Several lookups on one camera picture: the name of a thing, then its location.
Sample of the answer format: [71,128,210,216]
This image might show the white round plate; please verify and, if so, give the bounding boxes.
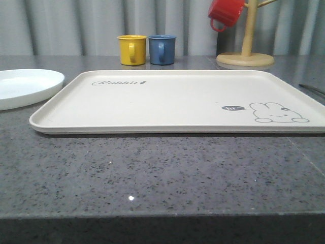
[1,69,65,110]

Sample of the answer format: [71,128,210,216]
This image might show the silver metal fork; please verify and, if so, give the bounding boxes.
[299,84,325,97]

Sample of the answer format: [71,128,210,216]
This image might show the cream rabbit serving tray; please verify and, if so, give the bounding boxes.
[29,70,324,134]

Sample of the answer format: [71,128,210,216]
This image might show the blue enamel mug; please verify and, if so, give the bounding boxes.
[148,35,176,65]

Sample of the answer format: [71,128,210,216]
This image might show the yellow enamel mug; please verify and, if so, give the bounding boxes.
[117,35,147,66]

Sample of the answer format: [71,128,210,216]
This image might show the wooden mug tree stand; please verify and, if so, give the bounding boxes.
[216,0,276,67]

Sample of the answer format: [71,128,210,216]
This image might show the red enamel mug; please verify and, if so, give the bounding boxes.
[208,0,245,32]

